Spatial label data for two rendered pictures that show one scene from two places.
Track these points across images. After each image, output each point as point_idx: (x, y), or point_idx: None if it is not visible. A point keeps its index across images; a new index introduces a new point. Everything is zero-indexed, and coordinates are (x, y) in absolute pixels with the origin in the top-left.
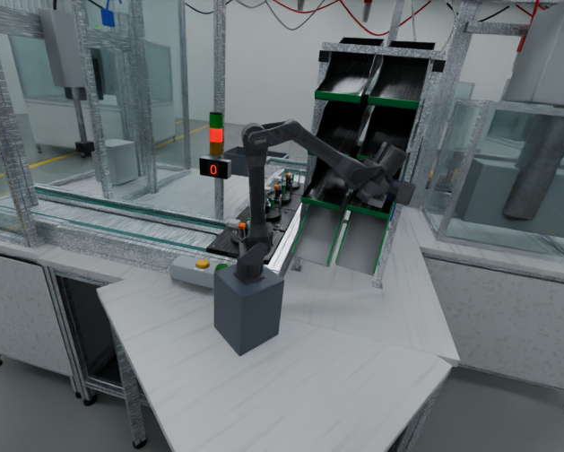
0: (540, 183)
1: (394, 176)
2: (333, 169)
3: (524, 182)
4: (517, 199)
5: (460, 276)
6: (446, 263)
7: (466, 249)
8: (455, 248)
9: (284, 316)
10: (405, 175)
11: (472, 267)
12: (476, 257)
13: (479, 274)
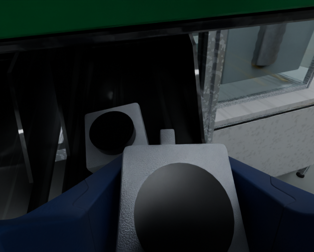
0: (283, 24)
1: (167, 67)
2: None
3: (269, 27)
4: (264, 47)
5: (234, 135)
6: (222, 129)
7: (232, 110)
8: (224, 113)
9: None
10: (208, 58)
11: (243, 124)
12: (245, 115)
13: (248, 127)
